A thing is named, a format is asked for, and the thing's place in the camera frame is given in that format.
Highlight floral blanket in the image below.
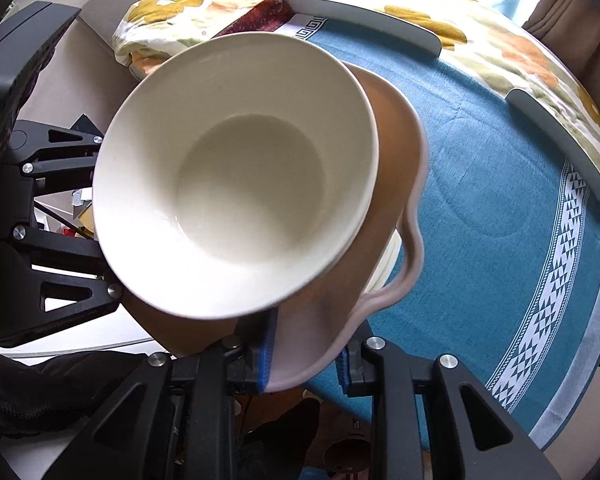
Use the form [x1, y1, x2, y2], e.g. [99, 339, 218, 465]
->
[112, 0, 600, 201]

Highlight cream bowl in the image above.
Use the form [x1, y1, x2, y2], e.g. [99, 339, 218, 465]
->
[365, 230, 405, 293]

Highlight black garment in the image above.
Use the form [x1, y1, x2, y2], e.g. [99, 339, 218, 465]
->
[0, 350, 173, 443]

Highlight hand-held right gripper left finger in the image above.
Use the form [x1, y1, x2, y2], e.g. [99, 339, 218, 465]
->
[45, 305, 281, 480]

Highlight small white bowl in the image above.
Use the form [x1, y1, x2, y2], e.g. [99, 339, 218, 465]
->
[92, 32, 381, 321]

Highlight pink bowl with handles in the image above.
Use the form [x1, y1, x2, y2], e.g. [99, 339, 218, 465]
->
[122, 60, 428, 393]

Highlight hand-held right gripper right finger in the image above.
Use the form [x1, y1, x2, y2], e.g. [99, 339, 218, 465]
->
[335, 335, 563, 480]

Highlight blue tablecloth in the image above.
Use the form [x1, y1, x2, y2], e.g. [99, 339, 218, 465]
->
[280, 15, 600, 451]

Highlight maroon patterned cloth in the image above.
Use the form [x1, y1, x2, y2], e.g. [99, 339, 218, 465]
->
[207, 0, 293, 43]

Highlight grey table edge rail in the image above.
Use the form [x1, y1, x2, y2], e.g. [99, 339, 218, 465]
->
[507, 87, 600, 213]
[280, 0, 443, 58]

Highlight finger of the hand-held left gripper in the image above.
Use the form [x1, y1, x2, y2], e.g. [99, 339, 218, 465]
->
[10, 120, 106, 197]
[0, 222, 126, 348]

